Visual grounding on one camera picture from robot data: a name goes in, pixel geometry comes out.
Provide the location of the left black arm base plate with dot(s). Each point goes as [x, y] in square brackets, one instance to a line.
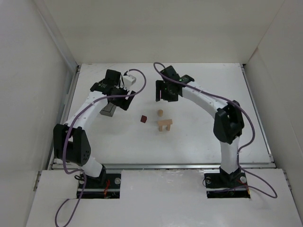
[112, 180]

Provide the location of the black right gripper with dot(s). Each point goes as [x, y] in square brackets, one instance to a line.
[166, 92]

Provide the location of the wooden block numbered 55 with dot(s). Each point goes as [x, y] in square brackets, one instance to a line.
[165, 122]

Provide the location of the dark red wooden cube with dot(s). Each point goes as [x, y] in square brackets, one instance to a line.
[143, 119]

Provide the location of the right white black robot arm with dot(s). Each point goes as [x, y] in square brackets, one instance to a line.
[228, 120]

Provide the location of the aluminium rail frame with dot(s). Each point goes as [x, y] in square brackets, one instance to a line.
[123, 142]

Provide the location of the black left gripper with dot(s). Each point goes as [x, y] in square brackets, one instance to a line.
[122, 100]

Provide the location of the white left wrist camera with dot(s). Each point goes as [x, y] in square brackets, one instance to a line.
[128, 81]

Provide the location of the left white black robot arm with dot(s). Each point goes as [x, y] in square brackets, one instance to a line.
[70, 140]

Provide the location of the light wooden cylinder block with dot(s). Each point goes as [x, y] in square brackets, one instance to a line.
[160, 113]

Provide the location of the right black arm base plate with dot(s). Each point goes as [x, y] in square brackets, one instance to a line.
[218, 181]

